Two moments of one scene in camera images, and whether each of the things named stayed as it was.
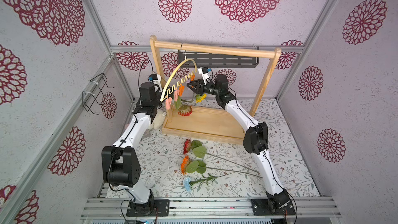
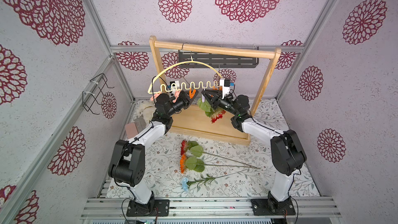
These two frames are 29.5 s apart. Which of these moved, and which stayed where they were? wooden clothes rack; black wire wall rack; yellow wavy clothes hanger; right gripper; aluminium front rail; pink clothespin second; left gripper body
Moved: right gripper; yellow wavy clothes hanger; left gripper body
Stayed: black wire wall rack; aluminium front rail; wooden clothes rack; pink clothespin second
